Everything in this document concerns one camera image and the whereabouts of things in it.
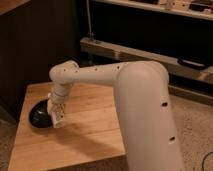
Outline upper wooden shelf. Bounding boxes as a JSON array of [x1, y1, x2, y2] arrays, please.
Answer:
[[93, 0, 213, 21]]

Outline wooden table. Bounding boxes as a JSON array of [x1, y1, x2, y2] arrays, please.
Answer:
[[8, 83, 124, 171]]

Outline metal vertical pole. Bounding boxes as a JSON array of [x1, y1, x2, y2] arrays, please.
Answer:
[[86, 0, 94, 41]]

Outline dark wooden cabinet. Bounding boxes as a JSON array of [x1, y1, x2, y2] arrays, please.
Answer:
[[0, 0, 78, 118]]

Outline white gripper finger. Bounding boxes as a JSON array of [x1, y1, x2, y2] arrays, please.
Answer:
[[60, 104, 65, 118]]

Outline black ceramic bowl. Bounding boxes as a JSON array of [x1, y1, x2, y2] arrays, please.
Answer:
[[29, 99, 52, 128]]

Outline white low shelf beam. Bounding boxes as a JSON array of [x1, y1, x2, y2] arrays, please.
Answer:
[[80, 37, 213, 84]]

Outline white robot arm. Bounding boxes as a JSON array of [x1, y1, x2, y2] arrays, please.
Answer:
[[47, 61, 185, 171]]

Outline black flat object on beam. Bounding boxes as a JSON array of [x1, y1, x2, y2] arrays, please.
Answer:
[[177, 58, 210, 71]]

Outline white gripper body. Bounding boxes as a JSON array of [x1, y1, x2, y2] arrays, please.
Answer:
[[49, 88, 69, 104]]

